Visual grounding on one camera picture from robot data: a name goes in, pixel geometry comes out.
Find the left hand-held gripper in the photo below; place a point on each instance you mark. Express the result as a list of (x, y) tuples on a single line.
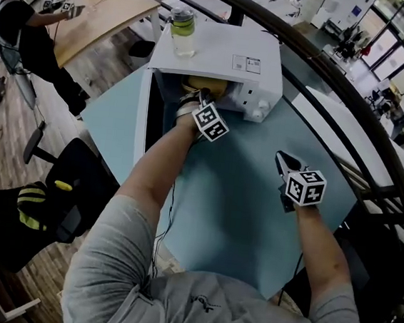
[(210, 121)]

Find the glass entrance doors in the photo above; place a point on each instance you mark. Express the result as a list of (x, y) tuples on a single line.
[(401, 45)]

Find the clear bottle with green lid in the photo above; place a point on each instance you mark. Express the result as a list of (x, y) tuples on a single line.
[(182, 40)]

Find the black curved metal railing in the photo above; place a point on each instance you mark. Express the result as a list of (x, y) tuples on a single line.
[(339, 85)]

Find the white microwave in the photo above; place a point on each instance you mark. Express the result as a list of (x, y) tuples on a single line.
[(221, 48)]

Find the person's right forearm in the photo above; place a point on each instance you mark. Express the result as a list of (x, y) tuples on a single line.
[(318, 248)]

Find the black office chair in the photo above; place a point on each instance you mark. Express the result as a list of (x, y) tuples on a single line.
[(373, 275), (79, 166)]

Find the yellow bowl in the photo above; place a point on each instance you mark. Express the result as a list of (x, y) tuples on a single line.
[(210, 83)]

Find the person's grey t-shirt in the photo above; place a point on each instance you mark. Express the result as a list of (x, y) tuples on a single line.
[(208, 308)]

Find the black stool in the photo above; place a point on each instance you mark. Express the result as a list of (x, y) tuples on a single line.
[(142, 48)]

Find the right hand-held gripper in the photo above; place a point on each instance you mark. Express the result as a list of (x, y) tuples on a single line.
[(305, 187)]

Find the person's left hand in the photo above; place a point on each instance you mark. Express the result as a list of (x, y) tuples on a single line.
[(188, 105)]

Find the person's left forearm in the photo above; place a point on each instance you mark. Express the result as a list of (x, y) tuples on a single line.
[(159, 160)]

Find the light blue table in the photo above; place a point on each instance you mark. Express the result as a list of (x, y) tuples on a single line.
[(237, 197)]

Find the light wooden table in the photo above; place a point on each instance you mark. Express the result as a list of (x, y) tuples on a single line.
[(109, 22)]

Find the yellow-green reflective vest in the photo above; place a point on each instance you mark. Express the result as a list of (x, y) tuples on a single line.
[(32, 204)]

